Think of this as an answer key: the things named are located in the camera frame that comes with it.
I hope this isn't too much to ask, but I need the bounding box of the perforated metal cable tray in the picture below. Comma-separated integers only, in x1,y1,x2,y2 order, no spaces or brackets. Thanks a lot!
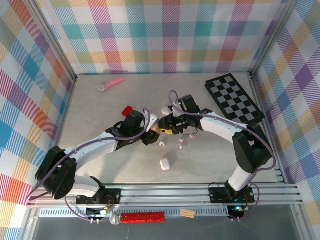
38,208,232,219

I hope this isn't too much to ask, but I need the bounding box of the small controller board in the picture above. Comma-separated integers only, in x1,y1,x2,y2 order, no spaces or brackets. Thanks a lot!
227,204,245,216
85,206,111,218

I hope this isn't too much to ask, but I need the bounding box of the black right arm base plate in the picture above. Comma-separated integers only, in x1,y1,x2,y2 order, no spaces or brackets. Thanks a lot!
208,183,256,204

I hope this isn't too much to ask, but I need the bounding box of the aluminium side rail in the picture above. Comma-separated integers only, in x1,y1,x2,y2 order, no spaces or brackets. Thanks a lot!
51,79,78,153
248,72,288,185

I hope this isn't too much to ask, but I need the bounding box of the black grey chessboard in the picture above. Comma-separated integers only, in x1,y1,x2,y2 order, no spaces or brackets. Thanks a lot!
204,73,266,124

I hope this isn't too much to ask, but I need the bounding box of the small wooden piece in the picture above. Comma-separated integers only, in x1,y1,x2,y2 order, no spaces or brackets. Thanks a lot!
180,208,196,220

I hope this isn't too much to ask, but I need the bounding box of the small red block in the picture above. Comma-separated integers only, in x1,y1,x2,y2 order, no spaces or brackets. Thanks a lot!
121,105,134,118

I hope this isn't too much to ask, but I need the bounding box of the red glitter microphone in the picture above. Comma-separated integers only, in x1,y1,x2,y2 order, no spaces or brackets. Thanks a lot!
109,211,166,226

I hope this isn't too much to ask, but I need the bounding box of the aluminium frame post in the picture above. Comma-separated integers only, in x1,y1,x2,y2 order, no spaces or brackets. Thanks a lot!
248,0,301,80
23,0,78,83

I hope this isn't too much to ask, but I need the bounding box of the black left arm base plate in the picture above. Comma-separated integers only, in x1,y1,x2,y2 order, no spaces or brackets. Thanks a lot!
75,188,123,205

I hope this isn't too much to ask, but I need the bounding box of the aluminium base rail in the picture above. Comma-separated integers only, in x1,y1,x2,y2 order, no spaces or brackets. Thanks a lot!
27,182,305,209

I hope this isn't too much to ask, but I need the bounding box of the white square charging case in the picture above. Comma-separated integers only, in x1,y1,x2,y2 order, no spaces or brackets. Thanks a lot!
159,157,171,172

